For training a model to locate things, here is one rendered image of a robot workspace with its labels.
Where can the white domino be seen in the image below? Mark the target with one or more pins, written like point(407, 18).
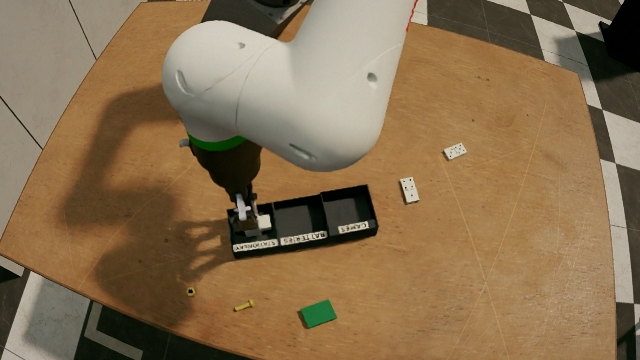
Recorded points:
point(409, 190)
point(454, 151)

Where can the black rack of three bins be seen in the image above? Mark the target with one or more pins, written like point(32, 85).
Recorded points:
point(309, 214)

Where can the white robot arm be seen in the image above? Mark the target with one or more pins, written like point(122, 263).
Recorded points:
point(318, 101)

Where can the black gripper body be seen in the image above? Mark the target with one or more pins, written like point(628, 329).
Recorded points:
point(236, 182)

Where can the yellow bolt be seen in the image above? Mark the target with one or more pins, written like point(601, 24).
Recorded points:
point(245, 305)

